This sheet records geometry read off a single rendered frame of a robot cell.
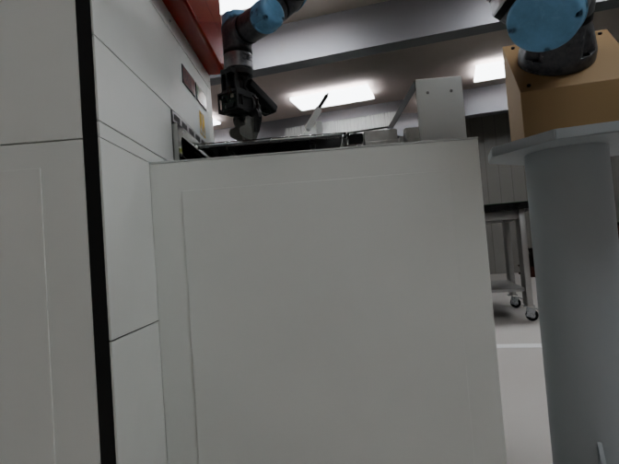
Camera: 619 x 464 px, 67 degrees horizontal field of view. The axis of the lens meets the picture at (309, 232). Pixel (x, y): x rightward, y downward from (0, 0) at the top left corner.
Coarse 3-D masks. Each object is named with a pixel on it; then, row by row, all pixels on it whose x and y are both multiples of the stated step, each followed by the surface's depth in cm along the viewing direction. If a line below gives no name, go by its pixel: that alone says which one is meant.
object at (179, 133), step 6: (174, 126) 106; (180, 126) 108; (174, 132) 106; (180, 132) 108; (186, 132) 114; (174, 138) 106; (180, 138) 108; (186, 138) 113; (192, 138) 118; (174, 144) 106; (180, 144) 107; (186, 144) 116; (192, 144) 118; (174, 150) 106; (180, 150) 107; (174, 156) 106; (180, 156) 106; (204, 156) 132
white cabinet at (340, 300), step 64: (192, 192) 88; (256, 192) 88; (320, 192) 88; (384, 192) 88; (448, 192) 88; (192, 256) 88; (256, 256) 88; (320, 256) 88; (384, 256) 87; (448, 256) 87; (192, 320) 88; (256, 320) 87; (320, 320) 87; (384, 320) 87; (448, 320) 87; (192, 384) 87; (256, 384) 87; (320, 384) 87; (384, 384) 86; (448, 384) 86; (192, 448) 87; (256, 448) 86; (320, 448) 86; (384, 448) 86; (448, 448) 86
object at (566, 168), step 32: (576, 128) 85; (608, 128) 84; (512, 160) 107; (544, 160) 96; (576, 160) 92; (608, 160) 94; (544, 192) 96; (576, 192) 92; (608, 192) 93; (544, 224) 96; (576, 224) 92; (608, 224) 92; (544, 256) 97; (576, 256) 92; (608, 256) 92; (544, 288) 97; (576, 288) 92; (608, 288) 91; (544, 320) 98; (576, 320) 92; (608, 320) 91; (544, 352) 99; (576, 352) 92; (608, 352) 90; (576, 384) 92; (608, 384) 90; (576, 416) 93; (608, 416) 90; (576, 448) 93; (608, 448) 90
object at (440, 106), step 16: (416, 80) 95; (432, 80) 95; (448, 80) 95; (416, 96) 95; (432, 96) 95; (448, 96) 95; (432, 112) 95; (448, 112) 94; (432, 128) 94; (448, 128) 94; (464, 128) 94
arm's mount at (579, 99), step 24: (504, 48) 110; (600, 48) 100; (600, 72) 93; (528, 96) 95; (552, 96) 93; (576, 96) 92; (600, 96) 91; (528, 120) 94; (552, 120) 93; (576, 120) 92; (600, 120) 91
